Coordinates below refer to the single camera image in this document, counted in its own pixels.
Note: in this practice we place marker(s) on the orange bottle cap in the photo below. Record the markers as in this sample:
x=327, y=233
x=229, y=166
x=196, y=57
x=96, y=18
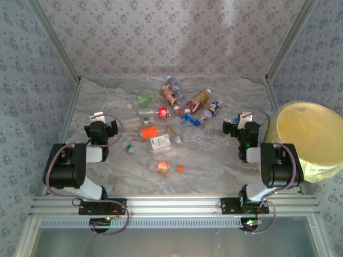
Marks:
x=180, y=169

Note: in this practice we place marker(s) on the clear bottle with blue cap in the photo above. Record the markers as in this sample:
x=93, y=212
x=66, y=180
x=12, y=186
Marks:
x=197, y=122

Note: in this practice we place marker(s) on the small crushed orange label bottle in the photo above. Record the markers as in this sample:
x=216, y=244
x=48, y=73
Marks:
x=162, y=166

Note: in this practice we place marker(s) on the red bottle cap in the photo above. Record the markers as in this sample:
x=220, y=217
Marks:
x=181, y=111

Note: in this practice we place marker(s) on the white bin with yellow bag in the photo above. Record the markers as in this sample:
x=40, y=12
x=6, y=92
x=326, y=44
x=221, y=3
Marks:
x=308, y=134

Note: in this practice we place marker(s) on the black controller board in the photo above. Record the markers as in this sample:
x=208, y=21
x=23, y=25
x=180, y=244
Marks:
x=250, y=224
x=100, y=223

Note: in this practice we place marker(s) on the blue label water bottle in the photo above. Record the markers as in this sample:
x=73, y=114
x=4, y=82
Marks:
x=187, y=119

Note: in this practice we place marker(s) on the clear bottle small green label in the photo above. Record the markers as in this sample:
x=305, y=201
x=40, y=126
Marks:
x=142, y=122

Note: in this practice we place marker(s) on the black left controller board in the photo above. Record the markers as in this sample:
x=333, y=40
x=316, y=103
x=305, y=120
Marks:
x=100, y=223

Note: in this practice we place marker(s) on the brown label plastic bottle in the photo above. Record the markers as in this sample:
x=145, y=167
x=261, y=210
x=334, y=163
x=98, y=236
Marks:
x=168, y=95

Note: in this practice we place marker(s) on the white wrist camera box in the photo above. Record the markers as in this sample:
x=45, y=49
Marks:
x=245, y=117
x=97, y=115

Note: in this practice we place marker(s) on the clear bottle green cap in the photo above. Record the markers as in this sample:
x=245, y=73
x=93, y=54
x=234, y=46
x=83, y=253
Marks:
x=134, y=151

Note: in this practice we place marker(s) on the orange label plastic bottle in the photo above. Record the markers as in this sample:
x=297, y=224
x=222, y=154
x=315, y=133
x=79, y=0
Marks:
x=150, y=133

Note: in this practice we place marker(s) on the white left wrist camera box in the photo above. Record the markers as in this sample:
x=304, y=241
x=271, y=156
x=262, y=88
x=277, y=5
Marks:
x=97, y=115

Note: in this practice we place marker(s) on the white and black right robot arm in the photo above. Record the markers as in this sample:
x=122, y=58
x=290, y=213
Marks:
x=281, y=166

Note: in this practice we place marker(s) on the red label Coke bottle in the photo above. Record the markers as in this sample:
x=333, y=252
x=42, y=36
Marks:
x=162, y=112

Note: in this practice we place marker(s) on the white green label bottle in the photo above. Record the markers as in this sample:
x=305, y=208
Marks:
x=160, y=143

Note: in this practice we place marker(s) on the green plastic bottle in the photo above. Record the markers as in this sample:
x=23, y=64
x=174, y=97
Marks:
x=144, y=98

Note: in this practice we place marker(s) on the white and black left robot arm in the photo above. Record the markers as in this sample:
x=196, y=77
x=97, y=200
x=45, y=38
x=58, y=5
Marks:
x=64, y=171

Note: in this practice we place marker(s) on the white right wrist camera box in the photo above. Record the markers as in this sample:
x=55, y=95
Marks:
x=245, y=117

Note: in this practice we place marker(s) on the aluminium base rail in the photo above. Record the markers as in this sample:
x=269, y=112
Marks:
x=174, y=204

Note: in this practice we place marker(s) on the aluminium frame post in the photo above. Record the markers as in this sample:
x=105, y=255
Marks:
x=53, y=37
x=290, y=37

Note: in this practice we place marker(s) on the black right controller board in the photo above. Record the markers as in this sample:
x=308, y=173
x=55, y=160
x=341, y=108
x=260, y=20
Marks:
x=250, y=224

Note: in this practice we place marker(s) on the clear crushed water bottle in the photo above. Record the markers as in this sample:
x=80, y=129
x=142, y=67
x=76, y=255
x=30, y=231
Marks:
x=175, y=86

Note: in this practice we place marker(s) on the blue Pepsi plastic bottle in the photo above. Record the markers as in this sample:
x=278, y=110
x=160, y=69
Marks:
x=213, y=107

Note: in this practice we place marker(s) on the brown tea bottle white cap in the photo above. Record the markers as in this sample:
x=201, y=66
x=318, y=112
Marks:
x=198, y=100

